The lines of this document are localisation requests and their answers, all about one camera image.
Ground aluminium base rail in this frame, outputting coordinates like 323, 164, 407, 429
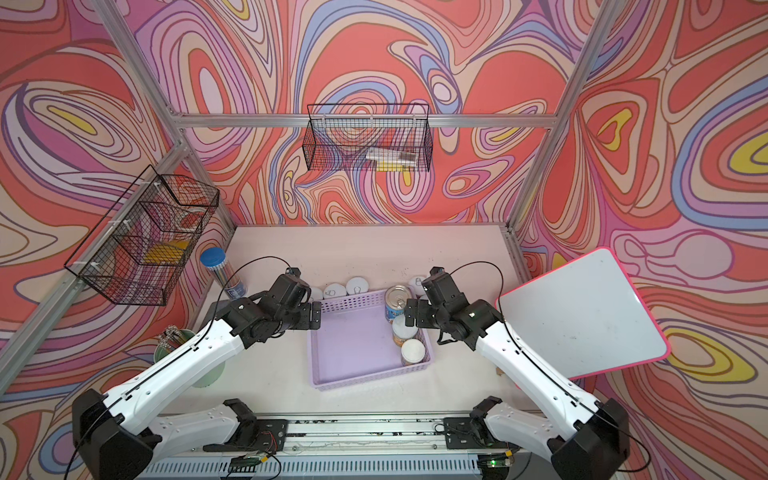
137, 404, 591, 479

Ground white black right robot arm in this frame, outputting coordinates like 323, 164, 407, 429
404, 267, 630, 479

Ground blue lid pencil tube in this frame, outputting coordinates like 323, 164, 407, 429
199, 247, 247, 300

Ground yellow can white lid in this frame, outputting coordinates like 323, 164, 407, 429
408, 276, 426, 298

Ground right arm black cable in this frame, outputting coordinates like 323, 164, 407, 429
445, 260, 653, 474

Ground grey whiteboard eraser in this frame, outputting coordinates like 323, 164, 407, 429
196, 300, 228, 330

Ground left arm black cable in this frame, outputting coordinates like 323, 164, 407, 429
62, 255, 293, 480

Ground black wire basket left wall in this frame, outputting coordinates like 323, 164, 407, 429
64, 166, 220, 306

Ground markers in back basket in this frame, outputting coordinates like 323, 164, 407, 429
365, 147, 418, 172

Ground lilac plastic basket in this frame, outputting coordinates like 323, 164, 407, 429
308, 290, 434, 391

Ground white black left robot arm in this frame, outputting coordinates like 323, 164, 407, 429
72, 268, 321, 479

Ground black wire basket back wall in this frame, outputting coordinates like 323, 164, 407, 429
302, 101, 434, 173

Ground white lid can far left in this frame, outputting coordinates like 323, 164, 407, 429
309, 287, 324, 302

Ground orange can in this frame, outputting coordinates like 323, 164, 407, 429
400, 338, 426, 366
391, 315, 418, 347

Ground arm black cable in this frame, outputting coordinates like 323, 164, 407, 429
445, 260, 653, 474
62, 255, 293, 480

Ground green cup with pencils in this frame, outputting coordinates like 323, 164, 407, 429
153, 325, 225, 389

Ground black wire basket wall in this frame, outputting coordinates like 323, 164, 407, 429
64, 166, 220, 306
302, 101, 434, 173

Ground pink framed whiteboard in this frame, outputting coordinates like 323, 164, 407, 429
500, 248, 671, 379

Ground yellow item in left basket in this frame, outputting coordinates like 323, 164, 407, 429
142, 240, 189, 266

